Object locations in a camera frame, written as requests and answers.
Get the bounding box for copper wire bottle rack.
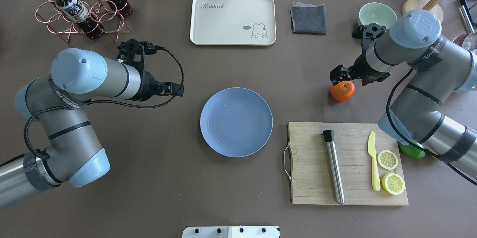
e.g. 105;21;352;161
35;0;132;40

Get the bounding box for green lime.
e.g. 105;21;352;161
397;142;426;159

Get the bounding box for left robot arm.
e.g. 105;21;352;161
1;43;184;210

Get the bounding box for blue round plate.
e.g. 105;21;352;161
200;87;273;158

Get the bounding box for steel muddler black tip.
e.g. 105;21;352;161
322;129;345;205

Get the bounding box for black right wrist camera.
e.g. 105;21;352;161
351;23;388;53

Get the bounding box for cream rabbit tray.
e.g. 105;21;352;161
189;0;277;46

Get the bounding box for yellow plastic knife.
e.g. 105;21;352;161
367;131;380;191

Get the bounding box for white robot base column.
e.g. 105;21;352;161
182;226;281;238

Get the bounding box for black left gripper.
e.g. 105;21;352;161
139;71;184;101

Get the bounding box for bamboo cutting board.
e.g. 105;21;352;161
288;122;408;206

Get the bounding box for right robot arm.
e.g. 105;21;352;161
329;10;477;178

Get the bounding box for dark tea bottle lower front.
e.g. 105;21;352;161
55;0;103;39

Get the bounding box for lemon slice lower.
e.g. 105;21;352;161
376;150;398;170

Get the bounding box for lemon half upper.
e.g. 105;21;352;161
381;172;405;195

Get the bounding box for pale green bowl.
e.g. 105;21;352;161
357;2;398;28

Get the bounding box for orange fruit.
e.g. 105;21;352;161
329;81;356;102

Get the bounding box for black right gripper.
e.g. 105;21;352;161
329;53;391;87

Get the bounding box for grey folded cloth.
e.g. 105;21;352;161
290;2;327;35

